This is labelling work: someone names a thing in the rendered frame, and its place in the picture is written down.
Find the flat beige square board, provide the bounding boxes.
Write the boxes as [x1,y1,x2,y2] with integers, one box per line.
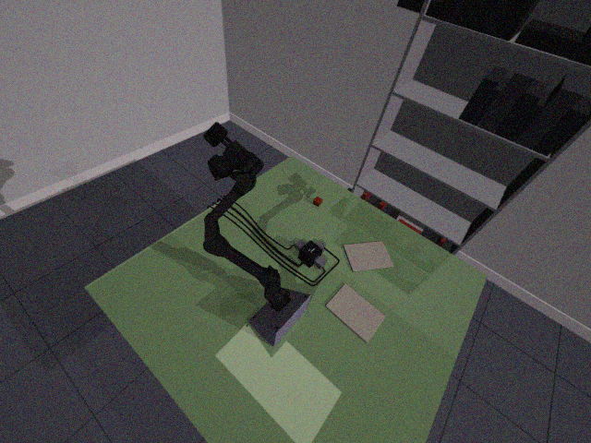
[344,241,394,272]

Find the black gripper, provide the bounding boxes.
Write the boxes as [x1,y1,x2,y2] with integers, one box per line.
[203,123,264,179]

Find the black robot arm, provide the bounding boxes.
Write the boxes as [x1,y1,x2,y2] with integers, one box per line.
[203,154,291,312]

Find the beige flat square panel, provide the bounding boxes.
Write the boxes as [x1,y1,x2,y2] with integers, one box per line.
[325,283,386,342]

